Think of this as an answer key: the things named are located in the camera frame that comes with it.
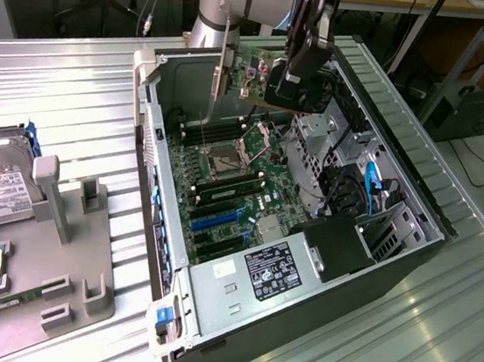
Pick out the grey parts rack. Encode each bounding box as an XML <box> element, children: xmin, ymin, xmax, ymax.
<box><xmin>0</xmin><ymin>150</ymin><xmax>134</xmax><ymax>362</ymax></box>

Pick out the green graphics card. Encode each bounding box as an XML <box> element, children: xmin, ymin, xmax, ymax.
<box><xmin>203</xmin><ymin>0</ymin><xmax>339</xmax><ymax>141</ymax></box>

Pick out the metal socket cover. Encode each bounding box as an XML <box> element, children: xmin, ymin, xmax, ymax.
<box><xmin>233</xmin><ymin>118</ymin><xmax>276</xmax><ymax>167</ymax></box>

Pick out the black RAM slot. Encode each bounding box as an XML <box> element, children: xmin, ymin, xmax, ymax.
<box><xmin>181</xmin><ymin>123</ymin><xmax>241</xmax><ymax>148</ymax></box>
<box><xmin>180</xmin><ymin>117</ymin><xmax>240</xmax><ymax>143</ymax></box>
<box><xmin>189</xmin><ymin>167</ymin><xmax>264</xmax><ymax>200</ymax></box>
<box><xmin>179</xmin><ymin>111</ymin><xmax>238</xmax><ymax>136</ymax></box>
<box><xmin>182</xmin><ymin>128</ymin><xmax>243</xmax><ymax>153</ymax></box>
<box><xmin>188</xmin><ymin>160</ymin><xmax>263</xmax><ymax>195</ymax></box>

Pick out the silver chipset heatsink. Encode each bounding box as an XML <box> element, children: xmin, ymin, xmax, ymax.
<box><xmin>254</xmin><ymin>215</ymin><xmax>290</xmax><ymax>245</ymax></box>

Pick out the black equipment box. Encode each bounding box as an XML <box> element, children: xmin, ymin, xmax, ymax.
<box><xmin>423</xmin><ymin>78</ymin><xmax>484</xmax><ymax>148</ymax></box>

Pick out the long black expansion slot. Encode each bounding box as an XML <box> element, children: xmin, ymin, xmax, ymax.
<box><xmin>195</xmin><ymin>241</ymin><xmax>247</xmax><ymax>270</ymax></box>
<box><xmin>187</xmin><ymin>198</ymin><xmax>239</xmax><ymax>225</ymax></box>
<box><xmin>194</xmin><ymin>231</ymin><xmax>245</xmax><ymax>257</ymax></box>

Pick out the grey power supply unit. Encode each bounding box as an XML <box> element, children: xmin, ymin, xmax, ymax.
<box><xmin>178</xmin><ymin>218</ymin><xmax>323</xmax><ymax>351</ymax></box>

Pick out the blue flat wire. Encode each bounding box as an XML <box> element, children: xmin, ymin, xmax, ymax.
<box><xmin>359</xmin><ymin>160</ymin><xmax>388</xmax><ymax>219</ymax></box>

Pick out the thin metal locking lever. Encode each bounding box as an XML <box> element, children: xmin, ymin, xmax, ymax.
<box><xmin>196</xmin><ymin>113</ymin><xmax>212</xmax><ymax>153</ymax></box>

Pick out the black open PC case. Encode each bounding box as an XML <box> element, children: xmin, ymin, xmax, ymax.
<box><xmin>96</xmin><ymin>20</ymin><xmax>478</xmax><ymax>362</ymax></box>

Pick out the silver disk bay cage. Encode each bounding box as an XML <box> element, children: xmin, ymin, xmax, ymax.
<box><xmin>280</xmin><ymin>105</ymin><xmax>381</xmax><ymax>226</ymax></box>

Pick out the blue disk carrier bracket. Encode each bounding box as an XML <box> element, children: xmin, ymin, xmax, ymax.
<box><xmin>18</xmin><ymin>118</ymin><xmax>50</xmax><ymax>160</ymax></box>

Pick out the blue case latch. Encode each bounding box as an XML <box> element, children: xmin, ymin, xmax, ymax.
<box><xmin>153</xmin><ymin>305</ymin><xmax>177</xmax><ymax>329</ymax></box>

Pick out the perforated silver disk bay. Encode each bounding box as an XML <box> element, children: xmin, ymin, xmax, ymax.
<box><xmin>349</xmin><ymin>199</ymin><xmax>432</xmax><ymax>269</ymax></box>

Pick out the green motherboard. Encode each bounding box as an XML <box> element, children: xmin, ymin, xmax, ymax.
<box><xmin>153</xmin><ymin>108</ymin><xmax>320</xmax><ymax>281</ymax></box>

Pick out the blue expansion slot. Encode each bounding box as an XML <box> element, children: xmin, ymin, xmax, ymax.
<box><xmin>189</xmin><ymin>207</ymin><xmax>239</xmax><ymax>237</ymax></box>

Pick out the black wire bundle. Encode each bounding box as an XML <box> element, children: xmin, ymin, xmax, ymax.
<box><xmin>315</xmin><ymin>159</ymin><xmax>368</xmax><ymax>218</ymax></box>

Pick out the green RAM stick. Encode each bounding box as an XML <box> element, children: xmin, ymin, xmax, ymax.
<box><xmin>0</xmin><ymin>283</ymin><xmax>45</xmax><ymax>323</ymax></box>
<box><xmin>194</xmin><ymin>174</ymin><xmax>265</xmax><ymax>213</ymax></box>

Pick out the CPU socket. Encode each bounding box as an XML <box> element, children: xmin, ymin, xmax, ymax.
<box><xmin>203</xmin><ymin>140</ymin><xmax>247</xmax><ymax>180</ymax></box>

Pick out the black plastic air shroud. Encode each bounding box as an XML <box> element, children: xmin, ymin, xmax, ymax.
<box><xmin>282</xmin><ymin>207</ymin><xmax>383</xmax><ymax>290</ymax></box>

